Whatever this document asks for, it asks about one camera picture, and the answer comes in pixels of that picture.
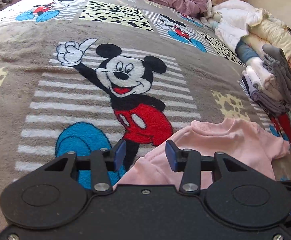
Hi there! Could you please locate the pink child sweatshirt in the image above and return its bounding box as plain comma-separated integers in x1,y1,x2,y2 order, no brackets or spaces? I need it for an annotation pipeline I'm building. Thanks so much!
118,118,290,187

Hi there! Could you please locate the white padded jacket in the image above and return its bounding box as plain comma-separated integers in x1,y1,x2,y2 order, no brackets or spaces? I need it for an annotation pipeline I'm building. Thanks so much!
206,0,268,51

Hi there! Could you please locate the dark grey folded blanket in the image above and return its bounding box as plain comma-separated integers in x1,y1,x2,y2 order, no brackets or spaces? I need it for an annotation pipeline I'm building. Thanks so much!
262,44,291,103

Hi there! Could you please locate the beige patterned folded blanket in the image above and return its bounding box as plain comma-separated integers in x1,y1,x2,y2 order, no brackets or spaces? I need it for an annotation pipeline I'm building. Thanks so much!
246,57,283,101

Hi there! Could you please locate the lilac grey folded blanket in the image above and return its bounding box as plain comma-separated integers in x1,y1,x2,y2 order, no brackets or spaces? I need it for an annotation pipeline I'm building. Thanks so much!
239,77,287,115

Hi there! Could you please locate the red folded garment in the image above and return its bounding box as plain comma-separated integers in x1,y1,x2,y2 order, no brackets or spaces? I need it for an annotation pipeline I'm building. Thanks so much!
269,114,291,144

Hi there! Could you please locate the Mickey Mouse fleece blanket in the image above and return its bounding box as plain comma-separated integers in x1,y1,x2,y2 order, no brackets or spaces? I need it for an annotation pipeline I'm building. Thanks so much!
0,0,291,238

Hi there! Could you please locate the cream rumpled quilt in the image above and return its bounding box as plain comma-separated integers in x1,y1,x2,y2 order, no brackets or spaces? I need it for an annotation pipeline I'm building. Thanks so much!
242,20,291,64

